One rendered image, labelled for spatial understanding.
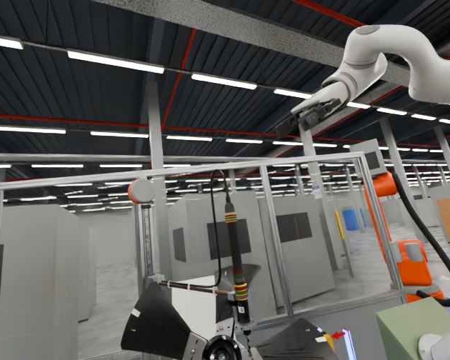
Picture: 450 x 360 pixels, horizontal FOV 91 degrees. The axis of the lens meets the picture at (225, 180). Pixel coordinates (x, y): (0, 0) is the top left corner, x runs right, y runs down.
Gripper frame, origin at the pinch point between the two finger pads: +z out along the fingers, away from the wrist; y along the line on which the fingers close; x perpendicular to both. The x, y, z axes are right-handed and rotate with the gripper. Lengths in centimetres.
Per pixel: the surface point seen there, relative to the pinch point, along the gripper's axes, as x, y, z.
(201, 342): 43, -24, 51
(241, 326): 45, -19, 39
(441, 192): 649, -459, -752
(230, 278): 44, -41, 32
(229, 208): 16.1, -29.9, 17.3
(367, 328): 154, -61, -17
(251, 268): 45, -38, 23
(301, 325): 66, -22, 23
